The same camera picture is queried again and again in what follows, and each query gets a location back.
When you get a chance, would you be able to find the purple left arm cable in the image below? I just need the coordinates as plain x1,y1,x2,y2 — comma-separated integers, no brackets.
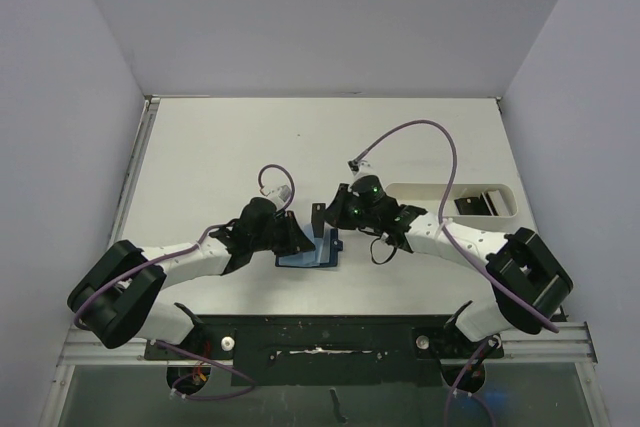
73,164,295,402

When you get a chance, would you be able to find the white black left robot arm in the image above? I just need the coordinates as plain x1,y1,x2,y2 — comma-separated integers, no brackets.
67,197,315,358

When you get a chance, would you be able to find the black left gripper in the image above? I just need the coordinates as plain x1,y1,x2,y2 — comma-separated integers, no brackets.
251,210,315,257

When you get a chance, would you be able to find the aluminium frame rail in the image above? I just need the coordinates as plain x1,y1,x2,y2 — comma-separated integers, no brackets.
492,320,599,364

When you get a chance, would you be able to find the black credit card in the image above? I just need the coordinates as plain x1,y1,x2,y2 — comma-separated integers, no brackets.
311,203,326,238
454,193,494,216

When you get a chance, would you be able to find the white plastic card tray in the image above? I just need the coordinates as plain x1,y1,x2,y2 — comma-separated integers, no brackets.
385,183,518,218

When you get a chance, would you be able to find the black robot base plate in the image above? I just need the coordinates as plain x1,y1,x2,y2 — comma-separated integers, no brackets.
143,314,506,388

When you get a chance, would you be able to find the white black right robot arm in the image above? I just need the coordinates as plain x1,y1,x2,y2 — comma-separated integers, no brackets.
325,174,573,356

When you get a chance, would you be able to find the blue leather card holder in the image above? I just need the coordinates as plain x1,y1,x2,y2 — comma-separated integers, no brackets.
275,224,344,269

